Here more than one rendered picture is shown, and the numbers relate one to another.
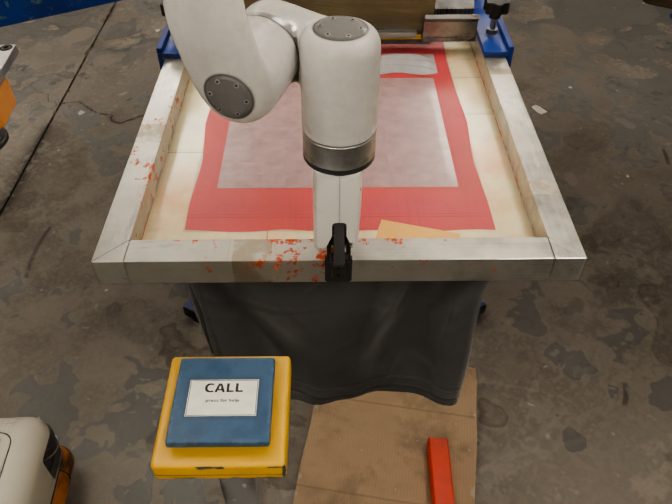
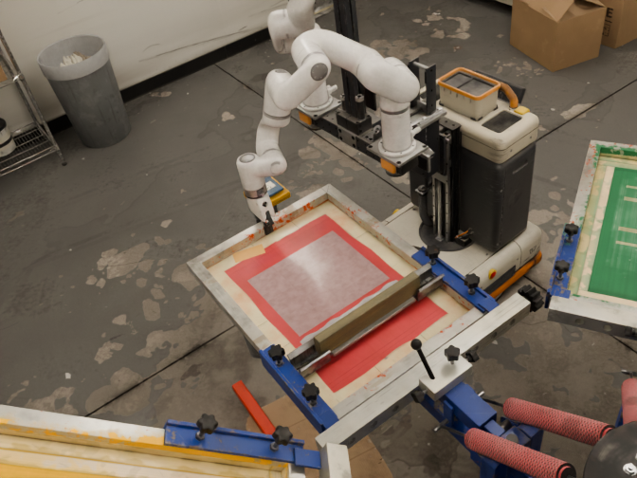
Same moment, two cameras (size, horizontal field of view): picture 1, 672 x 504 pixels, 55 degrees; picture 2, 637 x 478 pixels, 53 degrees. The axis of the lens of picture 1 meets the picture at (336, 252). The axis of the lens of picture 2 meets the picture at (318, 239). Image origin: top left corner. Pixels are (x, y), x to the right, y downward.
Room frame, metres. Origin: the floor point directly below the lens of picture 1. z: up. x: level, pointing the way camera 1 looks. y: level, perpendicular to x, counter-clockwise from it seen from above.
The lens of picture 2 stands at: (2.12, -0.63, 2.41)
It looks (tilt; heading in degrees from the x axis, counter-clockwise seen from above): 42 degrees down; 152
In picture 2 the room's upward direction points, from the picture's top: 10 degrees counter-clockwise
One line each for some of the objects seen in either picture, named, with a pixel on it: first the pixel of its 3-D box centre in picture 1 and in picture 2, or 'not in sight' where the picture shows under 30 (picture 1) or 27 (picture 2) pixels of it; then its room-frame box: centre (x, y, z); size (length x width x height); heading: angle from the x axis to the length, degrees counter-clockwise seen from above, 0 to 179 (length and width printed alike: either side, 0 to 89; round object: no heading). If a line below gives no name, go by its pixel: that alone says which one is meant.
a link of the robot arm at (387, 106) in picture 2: not in sight; (394, 85); (0.70, 0.47, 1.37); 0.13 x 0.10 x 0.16; 163
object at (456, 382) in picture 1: (338, 328); not in sight; (0.63, 0.00, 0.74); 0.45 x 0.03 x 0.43; 91
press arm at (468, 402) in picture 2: not in sight; (461, 400); (1.48, 0.01, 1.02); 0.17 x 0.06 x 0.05; 1
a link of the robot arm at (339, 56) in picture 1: (305, 67); (263, 169); (0.57, 0.03, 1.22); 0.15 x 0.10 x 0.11; 73
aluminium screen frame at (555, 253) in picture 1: (336, 96); (329, 287); (0.92, 0.00, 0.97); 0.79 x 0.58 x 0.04; 1
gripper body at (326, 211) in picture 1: (338, 185); (258, 201); (0.55, 0.00, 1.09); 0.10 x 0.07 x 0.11; 1
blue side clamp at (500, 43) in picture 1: (481, 26); (297, 388); (1.16, -0.28, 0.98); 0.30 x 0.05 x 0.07; 1
